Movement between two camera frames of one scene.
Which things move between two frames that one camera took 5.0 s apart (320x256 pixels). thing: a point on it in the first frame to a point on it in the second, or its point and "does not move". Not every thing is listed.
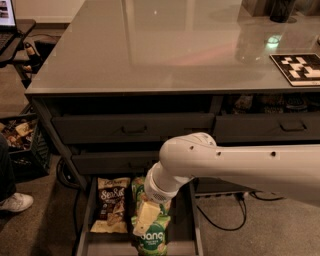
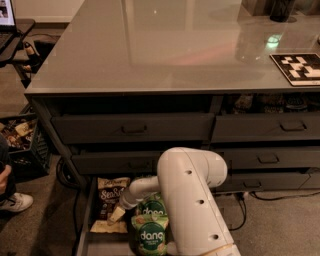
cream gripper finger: [147, 214] to [116, 216]
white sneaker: [17, 202] does not move
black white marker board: [300, 69] does not move
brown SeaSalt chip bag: [112, 213] does not move
